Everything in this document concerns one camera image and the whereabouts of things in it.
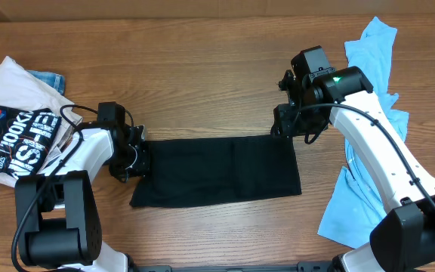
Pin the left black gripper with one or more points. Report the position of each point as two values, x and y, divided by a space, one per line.
141 169

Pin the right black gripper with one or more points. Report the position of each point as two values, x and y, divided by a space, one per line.
285 125

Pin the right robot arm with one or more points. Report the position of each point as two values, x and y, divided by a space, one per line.
320 95

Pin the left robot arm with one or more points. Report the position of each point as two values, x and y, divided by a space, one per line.
58 226

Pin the black printed folded t-shirt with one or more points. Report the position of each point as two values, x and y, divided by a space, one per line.
26 138

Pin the folded white garment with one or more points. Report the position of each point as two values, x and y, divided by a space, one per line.
21 90

